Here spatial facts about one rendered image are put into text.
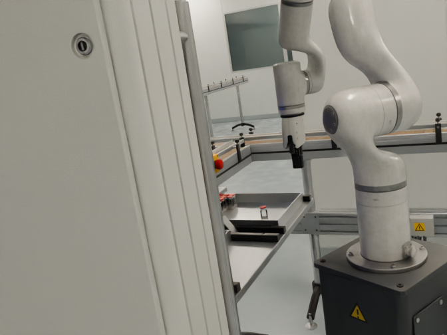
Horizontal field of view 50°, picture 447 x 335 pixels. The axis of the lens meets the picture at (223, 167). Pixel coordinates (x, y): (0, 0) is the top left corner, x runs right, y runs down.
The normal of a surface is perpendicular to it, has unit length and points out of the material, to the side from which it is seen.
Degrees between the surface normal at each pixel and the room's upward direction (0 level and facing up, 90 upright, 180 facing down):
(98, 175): 90
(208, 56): 90
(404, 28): 90
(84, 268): 90
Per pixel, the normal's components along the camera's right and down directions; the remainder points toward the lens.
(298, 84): 0.47, 0.12
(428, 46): -0.41, 0.26
